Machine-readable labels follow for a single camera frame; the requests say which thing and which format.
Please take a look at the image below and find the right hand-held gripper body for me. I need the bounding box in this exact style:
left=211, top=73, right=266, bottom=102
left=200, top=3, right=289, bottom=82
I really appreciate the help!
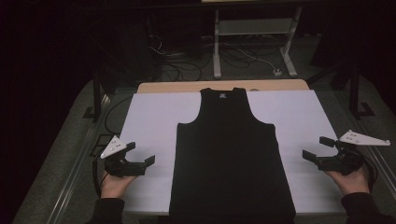
left=313, top=129, right=391, bottom=176

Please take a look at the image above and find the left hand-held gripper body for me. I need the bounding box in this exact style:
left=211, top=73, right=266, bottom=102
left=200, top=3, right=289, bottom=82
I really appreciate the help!
left=100, top=135, right=148, bottom=178

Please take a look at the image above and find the black tank top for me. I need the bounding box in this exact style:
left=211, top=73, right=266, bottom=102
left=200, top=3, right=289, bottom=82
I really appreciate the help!
left=168, top=87, right=297, bottom=224

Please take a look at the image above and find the person's left hand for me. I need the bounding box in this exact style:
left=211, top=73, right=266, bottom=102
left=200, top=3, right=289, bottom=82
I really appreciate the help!
left=99, top=172, right=138, bottom=200

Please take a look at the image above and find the person's right hand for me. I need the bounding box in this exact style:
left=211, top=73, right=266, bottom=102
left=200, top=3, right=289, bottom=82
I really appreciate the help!
left=324, top=165, right=372, bottom=197

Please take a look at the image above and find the white table cover sheet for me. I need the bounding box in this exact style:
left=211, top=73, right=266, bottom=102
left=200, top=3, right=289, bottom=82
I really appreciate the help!
left=119, top=90, right=347, bottom=217

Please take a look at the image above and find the black metal stand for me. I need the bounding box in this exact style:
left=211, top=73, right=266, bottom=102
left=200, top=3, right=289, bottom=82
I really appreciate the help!
left=347, top=61, right=376, bottom=121
left=82, top=70, right=109, bottom=123

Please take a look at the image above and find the wooden table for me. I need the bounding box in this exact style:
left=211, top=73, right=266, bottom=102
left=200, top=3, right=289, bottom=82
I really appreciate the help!
left=136, top=78, right=310, bottom=94

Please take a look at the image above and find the left hand-held gripper cable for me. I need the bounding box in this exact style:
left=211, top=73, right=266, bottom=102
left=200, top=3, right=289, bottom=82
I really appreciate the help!
left=92, top=158, right=109, bottom=198

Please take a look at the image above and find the hand-held gripper cable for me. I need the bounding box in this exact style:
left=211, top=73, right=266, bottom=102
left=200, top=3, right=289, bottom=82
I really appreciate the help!
left=354, top=148, right=379, bottom=193
left=92, top=158, right=109, bottom=198

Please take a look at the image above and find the right hand-held gripper cable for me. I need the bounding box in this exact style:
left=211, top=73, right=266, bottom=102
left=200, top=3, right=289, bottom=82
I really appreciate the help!
left=354, top=148, right=379, bottom=193

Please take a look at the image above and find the black floor frame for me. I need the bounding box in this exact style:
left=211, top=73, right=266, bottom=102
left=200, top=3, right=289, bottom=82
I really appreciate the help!
left=90, top=133, right=114, bottom=159

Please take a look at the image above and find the metal floor rail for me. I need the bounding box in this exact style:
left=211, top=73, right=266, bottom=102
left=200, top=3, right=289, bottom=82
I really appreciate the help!
left=46, top=92, right=112, bottom=224
left=337, top=92, right=396, bottom=200

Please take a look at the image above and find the looped black floor cable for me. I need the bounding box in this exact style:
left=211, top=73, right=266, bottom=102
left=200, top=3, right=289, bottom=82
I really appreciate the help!
left=160, top=60, right=204, bottom=83

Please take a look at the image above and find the white floor cable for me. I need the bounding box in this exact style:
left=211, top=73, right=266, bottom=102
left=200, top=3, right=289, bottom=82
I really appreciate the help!
left=223, top=46, right=276, bottom=72

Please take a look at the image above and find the grey metal desk frame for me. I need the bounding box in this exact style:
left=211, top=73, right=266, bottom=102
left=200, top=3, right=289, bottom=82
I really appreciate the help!
left=201, top=0, right=304, bottom=79

